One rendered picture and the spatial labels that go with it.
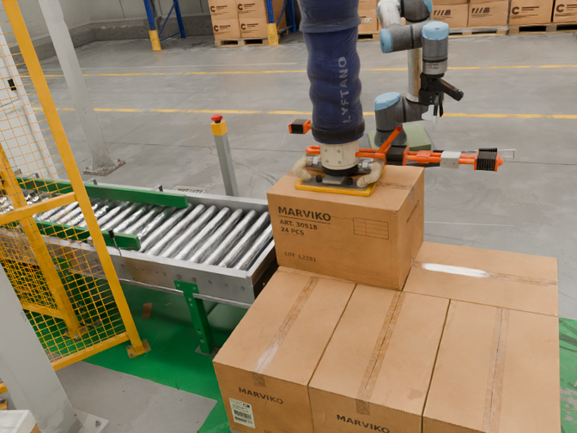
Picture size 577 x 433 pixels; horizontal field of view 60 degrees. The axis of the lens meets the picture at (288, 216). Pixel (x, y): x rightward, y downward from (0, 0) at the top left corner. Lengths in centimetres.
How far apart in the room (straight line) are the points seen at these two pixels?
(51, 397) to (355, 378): 136
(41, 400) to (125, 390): 49
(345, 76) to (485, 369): 118
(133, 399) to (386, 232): 153
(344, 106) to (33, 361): 166
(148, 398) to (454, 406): 155
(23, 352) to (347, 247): 140
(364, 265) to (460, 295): 41
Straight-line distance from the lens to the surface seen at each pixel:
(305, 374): 192
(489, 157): 207
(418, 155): 211
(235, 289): 240
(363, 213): 207
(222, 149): 307
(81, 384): 301
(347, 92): 204
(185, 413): 264
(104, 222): 326
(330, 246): 223
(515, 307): 221
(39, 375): 248
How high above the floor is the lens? 196
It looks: 30 degrees down
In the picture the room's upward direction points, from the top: 8 degrees counter-clockwise
